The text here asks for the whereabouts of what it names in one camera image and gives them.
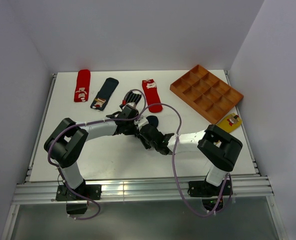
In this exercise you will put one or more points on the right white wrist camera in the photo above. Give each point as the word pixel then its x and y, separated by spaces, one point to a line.
pixel 140 122

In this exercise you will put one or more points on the black white striped sock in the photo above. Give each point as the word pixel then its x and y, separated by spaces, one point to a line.
pixel 132 96

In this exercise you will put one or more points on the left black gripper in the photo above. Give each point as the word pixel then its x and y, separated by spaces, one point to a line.
pixel 134 131

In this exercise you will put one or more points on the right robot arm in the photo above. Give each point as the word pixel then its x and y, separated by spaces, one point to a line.
pixel 218 146

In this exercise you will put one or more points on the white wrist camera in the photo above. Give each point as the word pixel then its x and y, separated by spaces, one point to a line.
pixel 140 122
pixel 131 103

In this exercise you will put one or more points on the yellow sock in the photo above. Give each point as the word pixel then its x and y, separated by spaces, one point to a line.
pixel 230 123

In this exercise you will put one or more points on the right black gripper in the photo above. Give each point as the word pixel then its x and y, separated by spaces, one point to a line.
pixel 142 138

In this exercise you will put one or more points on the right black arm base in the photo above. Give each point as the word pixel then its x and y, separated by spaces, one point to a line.
pixel 213 194

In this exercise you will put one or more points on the aluminium front rail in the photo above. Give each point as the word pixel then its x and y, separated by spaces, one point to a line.
pixel 159 189

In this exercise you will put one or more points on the red sock with santa pattern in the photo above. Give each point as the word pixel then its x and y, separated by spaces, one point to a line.
pixel 150 90

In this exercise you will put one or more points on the navy sock with bear pattern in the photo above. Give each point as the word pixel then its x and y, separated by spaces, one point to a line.
pixel 103 96

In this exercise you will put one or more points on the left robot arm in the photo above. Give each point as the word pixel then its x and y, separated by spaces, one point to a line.
pixel 66 142

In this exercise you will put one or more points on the plain navy ankle sock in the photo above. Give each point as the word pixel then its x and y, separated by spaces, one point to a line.
pixel 153 120

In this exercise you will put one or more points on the orange compartment tray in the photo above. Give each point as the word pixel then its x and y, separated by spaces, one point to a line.
pixel 205 93

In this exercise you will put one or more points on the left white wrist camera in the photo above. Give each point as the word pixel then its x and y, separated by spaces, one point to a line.
pixel 131 103

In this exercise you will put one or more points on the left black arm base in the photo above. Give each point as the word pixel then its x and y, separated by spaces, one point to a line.
pixel 63 194

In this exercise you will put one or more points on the red sock with white figure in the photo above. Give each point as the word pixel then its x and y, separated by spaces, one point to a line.
pixel 81 92

